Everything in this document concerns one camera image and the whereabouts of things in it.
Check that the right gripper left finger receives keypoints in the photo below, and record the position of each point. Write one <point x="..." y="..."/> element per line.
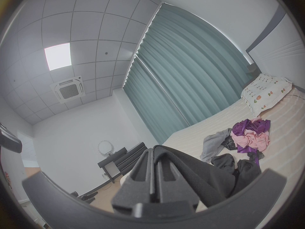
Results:
<point x="140" y="189"/>

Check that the square ceiling light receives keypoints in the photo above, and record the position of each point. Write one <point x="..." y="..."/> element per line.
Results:
<point x="58" y="56"/>

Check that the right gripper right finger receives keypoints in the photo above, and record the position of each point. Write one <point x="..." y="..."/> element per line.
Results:
<point x="176" y="192"/>

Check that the bed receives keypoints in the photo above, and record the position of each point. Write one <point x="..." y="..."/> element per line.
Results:
<point x="274" y="139"/>

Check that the ceiling air conditioner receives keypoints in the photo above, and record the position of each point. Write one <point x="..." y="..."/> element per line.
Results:
<point x="69" y="89"/>

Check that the round white mirror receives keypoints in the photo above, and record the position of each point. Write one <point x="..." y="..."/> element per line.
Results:
<point x="105" y="148"/>

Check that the white printed pillow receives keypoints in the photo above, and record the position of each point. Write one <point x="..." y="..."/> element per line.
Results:
<point x="264" y="92"/>

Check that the pile of clothes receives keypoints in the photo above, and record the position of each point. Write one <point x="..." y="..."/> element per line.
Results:
<point x="252" y="137"/>

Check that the blue-green curtain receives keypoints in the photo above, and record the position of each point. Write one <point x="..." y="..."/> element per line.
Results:
<point x="190" y="63"/>
<point x="152" y="99"/>

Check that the black chest of drawers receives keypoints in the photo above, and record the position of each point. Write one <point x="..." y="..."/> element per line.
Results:
<point x="133" y="156"/>

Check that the black dressing table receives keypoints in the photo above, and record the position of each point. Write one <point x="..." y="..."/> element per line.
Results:
<point x="107" y="162"/>

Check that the black T-shirt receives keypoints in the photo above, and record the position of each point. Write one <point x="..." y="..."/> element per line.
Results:
<point x="202" y="175"/>

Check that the grey garment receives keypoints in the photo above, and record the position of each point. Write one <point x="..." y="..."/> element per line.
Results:
<point x="212" y="144"/>

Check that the grey bedside table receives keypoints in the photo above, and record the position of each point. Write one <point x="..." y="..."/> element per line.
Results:
<point x="252" y="71"/>

